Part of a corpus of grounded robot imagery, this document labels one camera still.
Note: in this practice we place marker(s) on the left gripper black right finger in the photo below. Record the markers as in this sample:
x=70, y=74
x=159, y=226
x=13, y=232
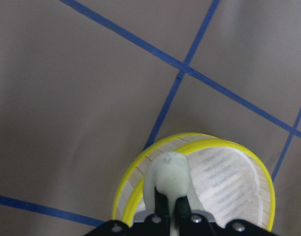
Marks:
x=182, y=208

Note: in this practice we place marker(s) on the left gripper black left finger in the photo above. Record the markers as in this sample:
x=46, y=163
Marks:
x=162, y=214

